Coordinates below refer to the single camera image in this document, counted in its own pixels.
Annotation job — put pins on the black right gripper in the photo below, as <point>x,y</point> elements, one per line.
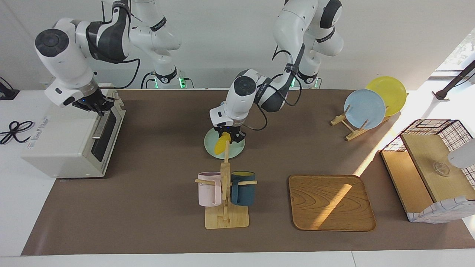
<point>88,101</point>

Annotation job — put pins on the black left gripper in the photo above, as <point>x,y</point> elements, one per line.
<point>230,131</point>

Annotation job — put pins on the yellow corn cob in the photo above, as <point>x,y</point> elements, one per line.
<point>220,148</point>

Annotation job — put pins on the mint green plate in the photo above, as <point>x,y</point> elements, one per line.
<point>237,150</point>

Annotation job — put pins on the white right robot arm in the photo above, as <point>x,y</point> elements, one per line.
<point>63,59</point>

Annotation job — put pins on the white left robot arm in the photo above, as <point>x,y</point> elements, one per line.
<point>243,92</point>

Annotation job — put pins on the white toaster oven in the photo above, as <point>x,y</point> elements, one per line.
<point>59,137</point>

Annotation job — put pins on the dark teal mug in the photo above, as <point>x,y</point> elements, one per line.
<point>245,193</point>

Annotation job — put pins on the pink mug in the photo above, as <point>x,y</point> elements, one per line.
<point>207,193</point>

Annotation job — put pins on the brown table mat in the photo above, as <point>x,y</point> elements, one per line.
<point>167,185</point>

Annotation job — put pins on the wooden mug rack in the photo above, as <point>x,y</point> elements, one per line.
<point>226,220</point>

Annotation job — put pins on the black table clamp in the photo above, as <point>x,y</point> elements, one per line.
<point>7,94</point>

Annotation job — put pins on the brown wooden tray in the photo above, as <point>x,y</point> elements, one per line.
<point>326,204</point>

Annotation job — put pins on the wooden plate rack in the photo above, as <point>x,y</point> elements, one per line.
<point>354,135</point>

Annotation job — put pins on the light blue plate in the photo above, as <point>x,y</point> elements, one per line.
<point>365,109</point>

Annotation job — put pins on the yellow plate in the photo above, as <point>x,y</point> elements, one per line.
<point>393,96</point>

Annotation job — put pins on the narrow wooden board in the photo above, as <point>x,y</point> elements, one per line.
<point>404,178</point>

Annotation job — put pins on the wide light wooden board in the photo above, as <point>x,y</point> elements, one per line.
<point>426,152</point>

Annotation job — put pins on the small clear glass dish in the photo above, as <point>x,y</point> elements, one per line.
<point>441,169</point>

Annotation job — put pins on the black metal pole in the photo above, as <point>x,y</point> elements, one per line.
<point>454,79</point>

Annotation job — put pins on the white rounded cylinder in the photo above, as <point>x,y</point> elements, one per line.
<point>464,155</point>

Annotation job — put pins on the bright window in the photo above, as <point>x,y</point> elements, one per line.
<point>460,52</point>

